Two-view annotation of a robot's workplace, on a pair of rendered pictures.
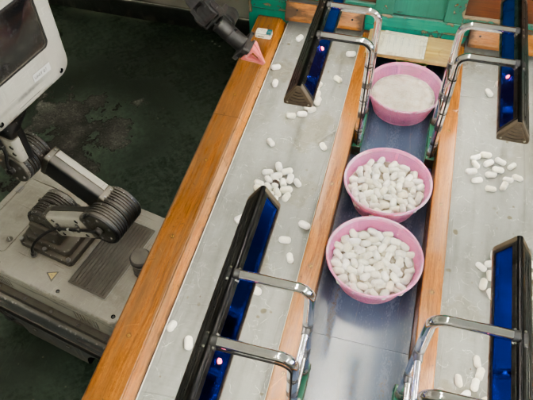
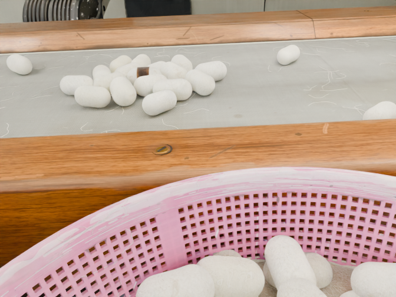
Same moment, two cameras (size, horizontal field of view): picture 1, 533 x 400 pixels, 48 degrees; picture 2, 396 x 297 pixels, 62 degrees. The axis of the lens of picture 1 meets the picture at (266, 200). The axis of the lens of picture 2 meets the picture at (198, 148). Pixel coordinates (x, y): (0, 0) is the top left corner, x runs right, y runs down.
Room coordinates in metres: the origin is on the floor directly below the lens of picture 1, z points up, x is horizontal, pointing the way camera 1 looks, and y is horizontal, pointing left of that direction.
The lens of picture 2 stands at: (1.14, -0.36, 0.86)
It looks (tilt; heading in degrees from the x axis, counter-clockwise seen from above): 32 degrees down; 73
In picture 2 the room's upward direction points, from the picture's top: 2 degrees counter-clockwise
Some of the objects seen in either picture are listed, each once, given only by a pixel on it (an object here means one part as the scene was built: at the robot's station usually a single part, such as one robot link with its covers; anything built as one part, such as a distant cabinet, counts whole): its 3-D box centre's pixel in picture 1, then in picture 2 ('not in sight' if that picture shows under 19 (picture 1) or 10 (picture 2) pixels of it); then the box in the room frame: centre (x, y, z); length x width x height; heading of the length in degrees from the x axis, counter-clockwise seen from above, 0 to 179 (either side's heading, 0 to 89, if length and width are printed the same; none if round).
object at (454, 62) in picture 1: (470, 100); not in sight; (1.37, -0.63, 0.90); 0.20 x 0.19 x 0.45; 164
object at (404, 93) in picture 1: (402, 98); not in sight; (1.60, -0.49, 0.71); 0.22 x 0.22 x 0.06
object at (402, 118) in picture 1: (402, 96); not in sight; (1.60, -0.49, 0.72); 0.27 x 0.27 x 0.10
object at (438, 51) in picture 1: (412, 48); not in sight; (1.81, -0.55, 0.77); 0.33 x 0.15 x 0.01; 74
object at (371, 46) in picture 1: (342, 79); not in sight; (1.48, -0.25, 0.90); 0.20 x 0.19 x 0.45; 164
